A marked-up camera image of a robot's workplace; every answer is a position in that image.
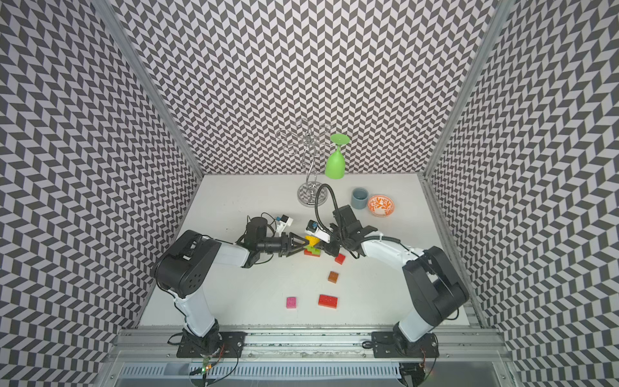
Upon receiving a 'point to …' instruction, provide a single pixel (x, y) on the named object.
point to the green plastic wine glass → (335, 164)
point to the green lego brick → (313, 250)
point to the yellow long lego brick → (312, 240)
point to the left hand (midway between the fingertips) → (307, 247)
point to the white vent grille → (261, 371)
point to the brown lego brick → (333, 276)
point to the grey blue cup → (359, 197)
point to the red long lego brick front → (328, 301)
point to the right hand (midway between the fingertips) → (319, 242)
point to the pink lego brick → (291, 302)
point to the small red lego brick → (340, 259)
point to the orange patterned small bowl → (380, 205)
